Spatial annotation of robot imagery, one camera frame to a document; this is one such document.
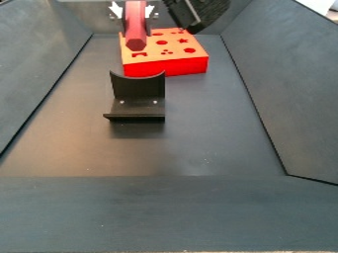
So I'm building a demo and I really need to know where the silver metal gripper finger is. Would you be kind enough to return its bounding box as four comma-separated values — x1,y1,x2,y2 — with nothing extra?
108,1,126,19

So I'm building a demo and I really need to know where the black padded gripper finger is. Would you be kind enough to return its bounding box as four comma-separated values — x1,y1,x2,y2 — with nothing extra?
146,5,159,20

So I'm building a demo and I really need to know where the red hexagonal prism rod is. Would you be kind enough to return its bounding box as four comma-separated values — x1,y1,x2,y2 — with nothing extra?
124,1,147,51

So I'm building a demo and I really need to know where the red shape sorting block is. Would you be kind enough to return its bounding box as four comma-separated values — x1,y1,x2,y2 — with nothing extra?
119,28,209,77

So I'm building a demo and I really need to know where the black curved holder stand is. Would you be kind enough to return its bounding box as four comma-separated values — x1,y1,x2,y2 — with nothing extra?
103,72,166,122

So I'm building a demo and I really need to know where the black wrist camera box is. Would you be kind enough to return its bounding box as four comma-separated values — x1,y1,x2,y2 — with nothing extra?
163,0,231,35

